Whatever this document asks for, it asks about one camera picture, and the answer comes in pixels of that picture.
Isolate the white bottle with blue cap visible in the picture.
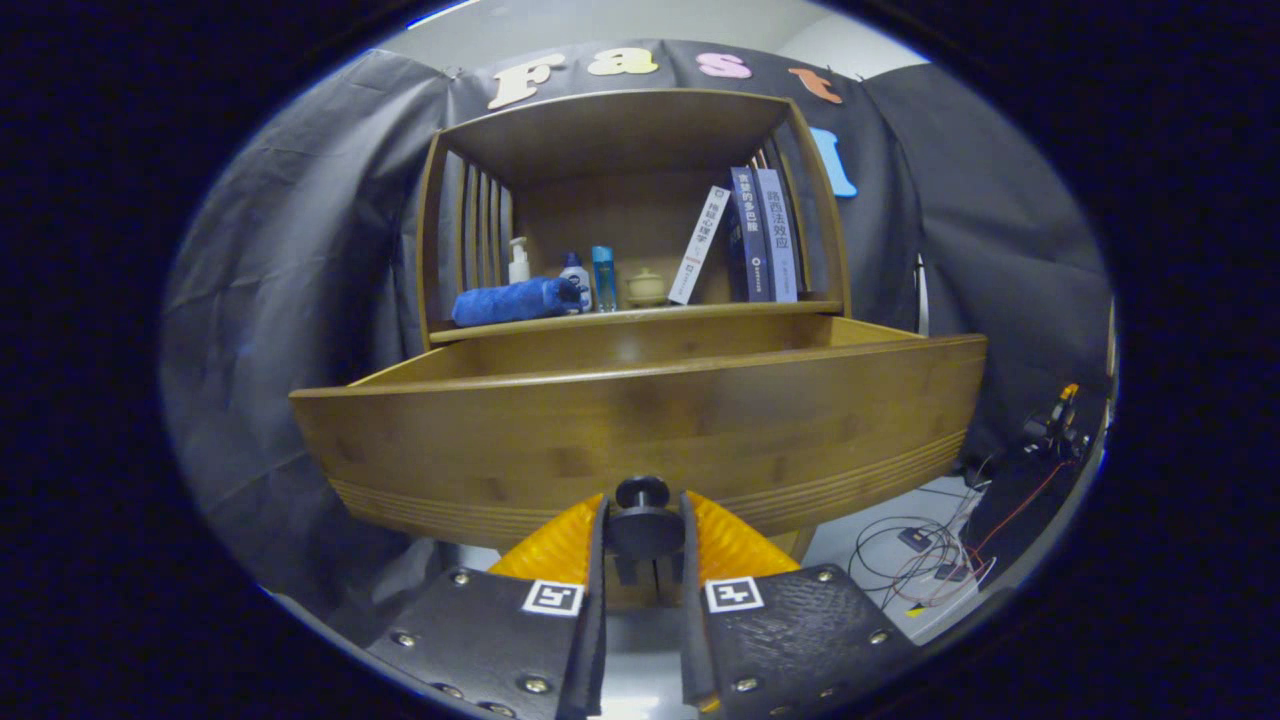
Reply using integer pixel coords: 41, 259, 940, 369
559, 252, 593, 313

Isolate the red cable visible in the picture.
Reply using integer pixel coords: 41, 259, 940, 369
965, 460, 1066, 566

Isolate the black cable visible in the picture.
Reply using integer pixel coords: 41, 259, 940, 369
850, 515, 966, 586

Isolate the dark blue book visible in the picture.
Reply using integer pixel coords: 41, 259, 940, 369
728, 166, 773, 303

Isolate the wooden drawer with black knob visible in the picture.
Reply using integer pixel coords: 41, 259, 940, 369
290, 315, 989, 563

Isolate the black and orange clamp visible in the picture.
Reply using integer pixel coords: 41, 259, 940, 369
1020, 383, 1091, 461

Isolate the wooden countertop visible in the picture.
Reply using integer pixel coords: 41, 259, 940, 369
428, 300, 844, 344

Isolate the white book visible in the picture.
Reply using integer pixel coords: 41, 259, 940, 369
668, 185, 731, 306

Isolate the wooden cabinet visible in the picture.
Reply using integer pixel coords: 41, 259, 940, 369
415, 88, 853, 609

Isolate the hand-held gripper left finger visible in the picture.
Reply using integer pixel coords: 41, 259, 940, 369
365, 492, 611, 720

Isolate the black backdrop cloth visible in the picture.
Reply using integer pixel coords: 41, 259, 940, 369
160, 40, 1116, 621

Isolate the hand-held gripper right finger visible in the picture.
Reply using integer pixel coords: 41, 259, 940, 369
680, 490, 921, 716

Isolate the pale lilac book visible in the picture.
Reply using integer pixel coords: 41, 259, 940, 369
755, 168, 799, 303

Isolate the blue folded towel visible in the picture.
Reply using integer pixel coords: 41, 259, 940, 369
451, 277, 583, 328

